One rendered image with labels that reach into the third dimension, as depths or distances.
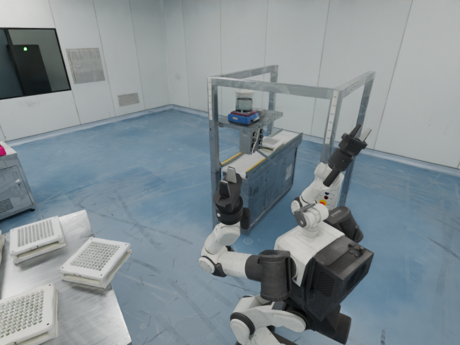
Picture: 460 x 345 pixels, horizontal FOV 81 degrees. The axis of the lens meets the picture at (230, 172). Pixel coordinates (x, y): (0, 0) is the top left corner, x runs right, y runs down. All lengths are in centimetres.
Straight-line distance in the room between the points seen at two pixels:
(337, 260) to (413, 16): 438
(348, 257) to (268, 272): 29
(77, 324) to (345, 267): 110
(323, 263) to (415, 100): 430
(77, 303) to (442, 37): 498
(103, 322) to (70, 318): 15
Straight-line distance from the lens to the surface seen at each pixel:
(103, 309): 146
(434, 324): 274
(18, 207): 396
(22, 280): 177
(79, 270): 156
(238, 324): 157
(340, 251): 109
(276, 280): 98
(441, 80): 505
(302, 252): 104
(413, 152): 530
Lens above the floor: 191
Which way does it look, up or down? 27 degrees down
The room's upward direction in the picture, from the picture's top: straight up
